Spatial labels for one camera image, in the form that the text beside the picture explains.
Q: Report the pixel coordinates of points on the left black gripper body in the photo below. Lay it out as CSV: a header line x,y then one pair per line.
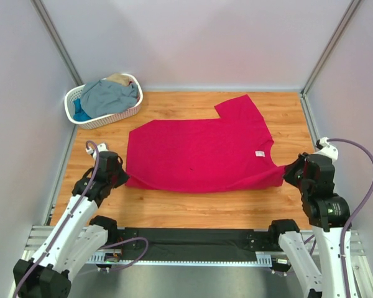
x,y
119,175

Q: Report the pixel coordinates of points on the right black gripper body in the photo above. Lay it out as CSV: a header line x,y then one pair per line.
x,y
294,173

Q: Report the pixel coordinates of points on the red t shirt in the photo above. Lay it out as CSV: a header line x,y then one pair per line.
x,y
230,153

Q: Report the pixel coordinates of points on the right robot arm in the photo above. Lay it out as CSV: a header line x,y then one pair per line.
x,y
328,213

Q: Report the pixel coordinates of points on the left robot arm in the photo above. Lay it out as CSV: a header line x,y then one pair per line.
x,y
76,236

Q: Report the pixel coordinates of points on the bright blue garment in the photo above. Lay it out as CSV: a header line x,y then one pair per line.
x,y
80,115

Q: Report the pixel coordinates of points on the grey blue shirt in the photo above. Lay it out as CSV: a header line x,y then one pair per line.
x,y
103,97

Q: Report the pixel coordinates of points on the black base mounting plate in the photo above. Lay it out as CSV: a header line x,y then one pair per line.
x,y
193,241

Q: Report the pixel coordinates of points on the white plastic laundry basket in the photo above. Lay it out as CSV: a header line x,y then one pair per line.
x,y
89,124

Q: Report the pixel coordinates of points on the beige garment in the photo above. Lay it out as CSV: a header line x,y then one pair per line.
x,y
118,78

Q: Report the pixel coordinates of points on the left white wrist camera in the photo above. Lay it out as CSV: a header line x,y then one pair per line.
x,y
91,148

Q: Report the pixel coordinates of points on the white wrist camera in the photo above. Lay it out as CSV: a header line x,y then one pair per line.
x,y
325,148
91,148

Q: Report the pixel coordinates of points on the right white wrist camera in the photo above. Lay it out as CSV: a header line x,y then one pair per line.
x,y
325,148

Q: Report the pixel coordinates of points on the aluminium frame rail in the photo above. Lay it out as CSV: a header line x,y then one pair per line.
x,y
313,131

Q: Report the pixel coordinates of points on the slotted grey cable duct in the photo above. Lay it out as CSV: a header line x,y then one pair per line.
x,y
250,259

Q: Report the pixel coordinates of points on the right aluminium corner post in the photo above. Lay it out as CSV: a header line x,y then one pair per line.
x,y
336,36

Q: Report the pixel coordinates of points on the aluminium corner post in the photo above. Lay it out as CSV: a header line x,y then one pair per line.
x,y
55,37
336,36

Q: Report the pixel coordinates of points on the left aluminium corner post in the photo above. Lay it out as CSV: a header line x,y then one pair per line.
x,y
55,37

